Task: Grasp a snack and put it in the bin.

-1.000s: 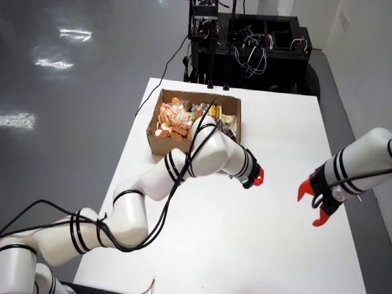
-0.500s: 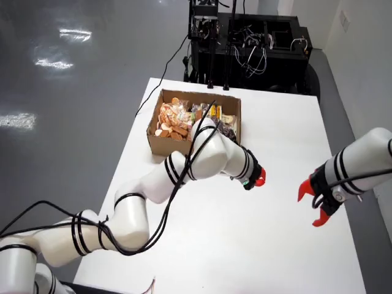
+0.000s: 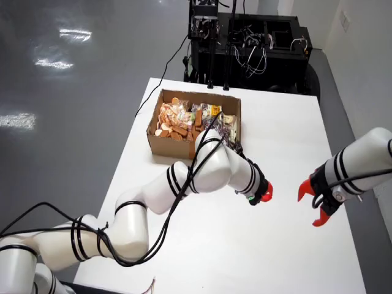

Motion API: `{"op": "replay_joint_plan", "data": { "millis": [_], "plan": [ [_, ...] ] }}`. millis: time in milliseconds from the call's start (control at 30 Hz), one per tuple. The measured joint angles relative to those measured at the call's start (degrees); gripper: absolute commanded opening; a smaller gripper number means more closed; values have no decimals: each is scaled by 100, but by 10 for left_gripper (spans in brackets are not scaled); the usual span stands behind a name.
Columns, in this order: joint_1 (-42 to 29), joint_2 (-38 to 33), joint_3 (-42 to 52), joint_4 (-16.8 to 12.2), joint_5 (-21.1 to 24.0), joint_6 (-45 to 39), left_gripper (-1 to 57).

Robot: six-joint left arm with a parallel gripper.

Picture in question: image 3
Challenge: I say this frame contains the black box device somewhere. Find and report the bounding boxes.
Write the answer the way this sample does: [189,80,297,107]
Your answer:
[194,0,219,17]

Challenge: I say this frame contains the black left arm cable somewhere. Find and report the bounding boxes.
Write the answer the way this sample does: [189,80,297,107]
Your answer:
[0,111,223,267]

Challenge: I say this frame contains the thin black floor cable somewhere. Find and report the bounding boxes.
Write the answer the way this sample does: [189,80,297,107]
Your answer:
[134,32,190,117]

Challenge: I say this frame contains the purple snack packet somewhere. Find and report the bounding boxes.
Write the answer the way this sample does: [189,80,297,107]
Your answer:
[203,117,233,142]

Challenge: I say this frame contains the short black clamp pole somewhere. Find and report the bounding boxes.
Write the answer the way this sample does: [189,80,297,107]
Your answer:
[206,36,215,89]

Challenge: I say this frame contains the brown cardboard box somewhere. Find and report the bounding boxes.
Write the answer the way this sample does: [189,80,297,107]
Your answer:
[146,88,243,162]

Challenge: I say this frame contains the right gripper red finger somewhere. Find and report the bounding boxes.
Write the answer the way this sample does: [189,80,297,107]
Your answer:
[311,206,331,228]
[297,179,314,203]

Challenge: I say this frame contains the open black electronics module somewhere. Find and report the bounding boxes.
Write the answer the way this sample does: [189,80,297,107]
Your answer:
[188,13,220,40]

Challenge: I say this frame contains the clear bag orange round cookies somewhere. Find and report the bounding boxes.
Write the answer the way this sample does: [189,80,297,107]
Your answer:
[158,97,186,129]

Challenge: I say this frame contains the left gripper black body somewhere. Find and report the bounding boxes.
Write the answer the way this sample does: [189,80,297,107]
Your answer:
[252,158,271,197]

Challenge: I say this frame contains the pastel candy packet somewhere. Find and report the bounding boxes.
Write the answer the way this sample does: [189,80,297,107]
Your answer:
[183,111,197,130]

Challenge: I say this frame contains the white cable loop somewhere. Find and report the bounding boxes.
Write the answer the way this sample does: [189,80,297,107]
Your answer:
[290,36,308,53]

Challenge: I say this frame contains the beige snack packet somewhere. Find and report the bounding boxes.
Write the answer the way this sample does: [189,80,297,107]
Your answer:
[222,113,238,137]

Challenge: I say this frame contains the black equipment cart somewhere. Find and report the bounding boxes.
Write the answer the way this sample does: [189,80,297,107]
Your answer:
[183,0,322,99]

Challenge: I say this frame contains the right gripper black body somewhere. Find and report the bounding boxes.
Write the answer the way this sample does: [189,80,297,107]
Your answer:
[308,167,349,217]

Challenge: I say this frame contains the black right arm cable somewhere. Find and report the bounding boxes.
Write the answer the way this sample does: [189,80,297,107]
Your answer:
[311,168,392,209]

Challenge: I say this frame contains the white cable bundle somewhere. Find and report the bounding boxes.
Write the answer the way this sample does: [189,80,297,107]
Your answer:
[235,29,267,76]

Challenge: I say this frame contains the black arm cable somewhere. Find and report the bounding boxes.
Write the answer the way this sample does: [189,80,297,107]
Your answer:
[311,168,392,209]
[0,111,223,267]

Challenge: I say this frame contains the tall black clamp pole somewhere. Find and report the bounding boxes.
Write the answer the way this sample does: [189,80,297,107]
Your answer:
[222,0,237,91]

